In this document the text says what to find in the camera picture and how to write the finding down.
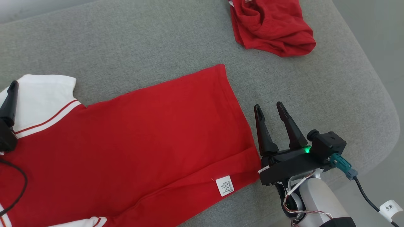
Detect grey fabric sofa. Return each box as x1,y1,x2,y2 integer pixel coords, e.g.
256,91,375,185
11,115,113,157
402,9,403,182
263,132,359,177
0,0,401,227

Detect white cable label tag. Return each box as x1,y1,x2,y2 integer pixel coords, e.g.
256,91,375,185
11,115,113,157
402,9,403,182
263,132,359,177
379,200,403,221

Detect red shorts with white stripe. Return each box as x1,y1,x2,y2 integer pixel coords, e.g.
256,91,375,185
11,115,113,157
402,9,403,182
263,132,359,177
228,0,317,58

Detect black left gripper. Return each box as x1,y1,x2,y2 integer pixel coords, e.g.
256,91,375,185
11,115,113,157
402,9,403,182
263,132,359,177
0,80,19,152

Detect red and white t-shirt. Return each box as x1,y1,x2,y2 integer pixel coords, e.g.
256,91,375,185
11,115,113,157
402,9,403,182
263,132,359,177
0,64,262,227

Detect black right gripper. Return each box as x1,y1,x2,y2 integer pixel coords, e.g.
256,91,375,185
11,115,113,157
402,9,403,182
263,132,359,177
254,101,332,186

